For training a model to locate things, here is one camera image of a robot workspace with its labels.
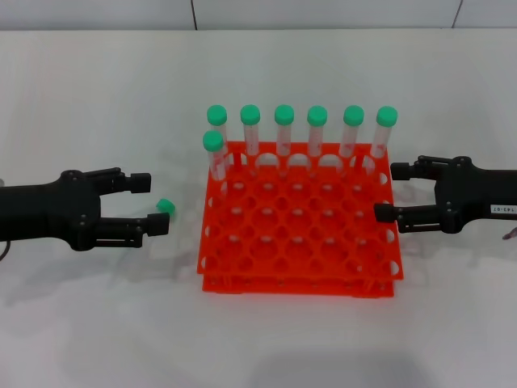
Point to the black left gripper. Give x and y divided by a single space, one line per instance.
48 210

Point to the green-capped clear test tube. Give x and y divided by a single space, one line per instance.
317 115
165 205
354 114
284 114
217 114
250 114
387 115
213 141

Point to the orange plastic test tube rack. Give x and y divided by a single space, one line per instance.
299 250

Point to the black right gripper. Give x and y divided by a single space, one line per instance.
472 194

